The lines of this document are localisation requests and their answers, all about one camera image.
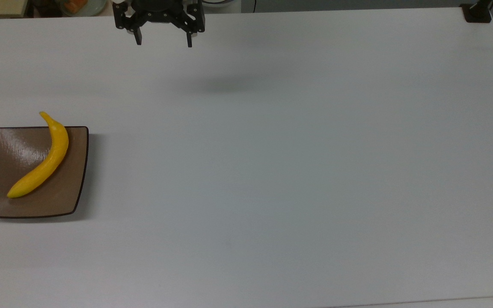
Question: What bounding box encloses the brown square ceramic plate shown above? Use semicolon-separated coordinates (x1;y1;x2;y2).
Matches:
0;126;90;219

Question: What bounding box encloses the glass bowl with orange contents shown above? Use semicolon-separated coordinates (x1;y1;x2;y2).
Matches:
60;0;107;17

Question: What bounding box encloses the yellow banana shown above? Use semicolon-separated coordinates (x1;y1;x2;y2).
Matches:
6;111;70;199

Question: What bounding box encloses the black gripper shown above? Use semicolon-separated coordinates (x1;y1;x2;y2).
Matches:
112;0;207;48

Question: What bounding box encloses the black table clamp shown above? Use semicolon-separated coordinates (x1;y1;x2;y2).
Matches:
460;0;493;24

